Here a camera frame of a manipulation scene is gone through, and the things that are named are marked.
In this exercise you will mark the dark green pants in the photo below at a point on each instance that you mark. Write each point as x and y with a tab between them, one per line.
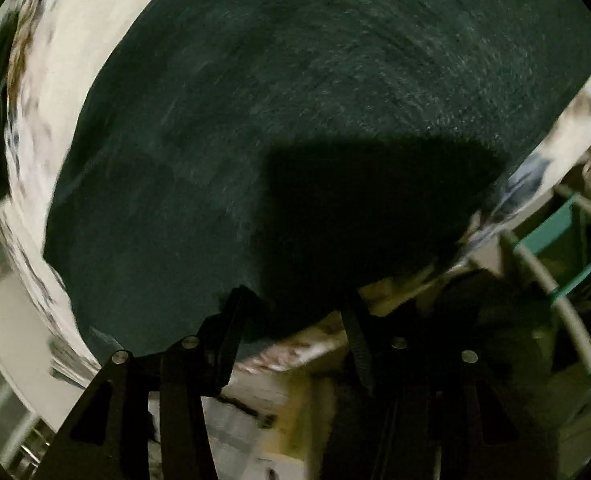
295	150

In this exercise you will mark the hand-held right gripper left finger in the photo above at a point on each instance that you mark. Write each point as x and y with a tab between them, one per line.
229	325

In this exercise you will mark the white patterned bed sheet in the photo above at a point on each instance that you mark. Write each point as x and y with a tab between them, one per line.
65	110

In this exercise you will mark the white metal rack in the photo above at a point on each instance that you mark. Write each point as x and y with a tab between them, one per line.
560	300

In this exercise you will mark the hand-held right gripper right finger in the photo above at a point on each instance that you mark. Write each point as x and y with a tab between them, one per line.
358	332

